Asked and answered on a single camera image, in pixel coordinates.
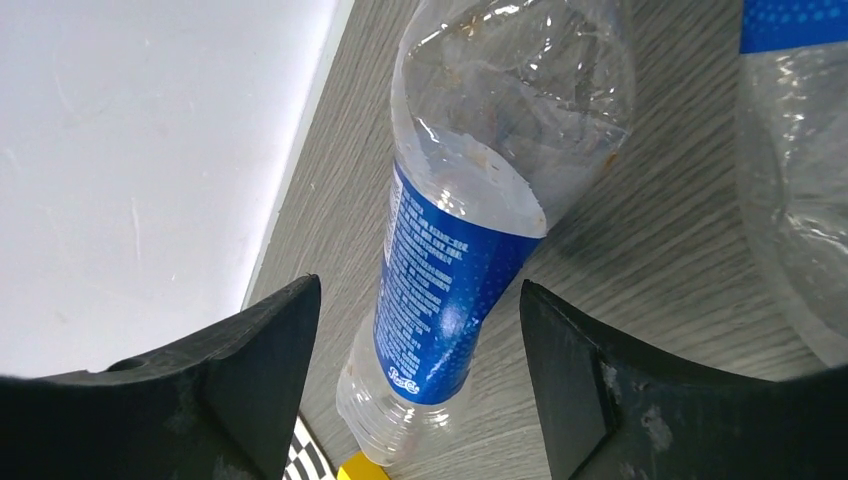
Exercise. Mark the black white chessboard mat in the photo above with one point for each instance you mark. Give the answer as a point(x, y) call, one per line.
point(306, 460)

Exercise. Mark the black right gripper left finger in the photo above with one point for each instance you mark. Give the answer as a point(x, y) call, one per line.
point(220, 403)

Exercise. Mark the pepsi bottle blue cap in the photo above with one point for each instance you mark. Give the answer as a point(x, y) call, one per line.
point(792, 162)

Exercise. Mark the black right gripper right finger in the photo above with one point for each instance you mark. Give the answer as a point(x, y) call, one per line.
point(611, 406)

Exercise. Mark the clear bottle blue label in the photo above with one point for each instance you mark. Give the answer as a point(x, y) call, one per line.
point(503, 114)

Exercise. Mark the yellow wooden block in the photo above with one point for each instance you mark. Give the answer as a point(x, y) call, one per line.
point(359, 467)

